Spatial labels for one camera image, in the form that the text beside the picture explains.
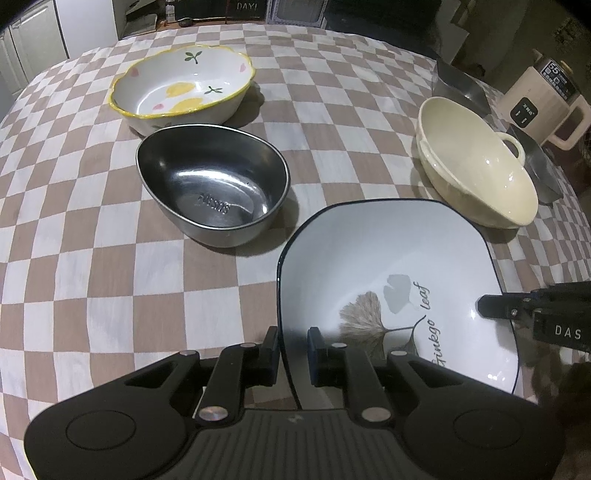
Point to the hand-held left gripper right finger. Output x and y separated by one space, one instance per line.
316 356

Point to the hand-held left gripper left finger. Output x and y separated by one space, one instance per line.
268 356

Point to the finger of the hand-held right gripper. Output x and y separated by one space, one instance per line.
503 305

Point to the white square plate black rim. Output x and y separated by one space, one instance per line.
369 258

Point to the steel oval bowl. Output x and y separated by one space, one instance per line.
207 175

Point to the floral bowl yellow rim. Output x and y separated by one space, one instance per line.
161 78

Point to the cream electric kettle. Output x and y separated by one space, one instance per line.
531 92

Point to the brown white checkered tablecloth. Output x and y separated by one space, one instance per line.
69 230

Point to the dark sofa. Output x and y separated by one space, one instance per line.
378 23

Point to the white box with window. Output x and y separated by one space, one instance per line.
295 11

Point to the black sign board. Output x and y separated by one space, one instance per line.
244 9

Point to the white refrigerator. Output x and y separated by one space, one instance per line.
92 23

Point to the white cabinet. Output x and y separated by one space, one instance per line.
32 41

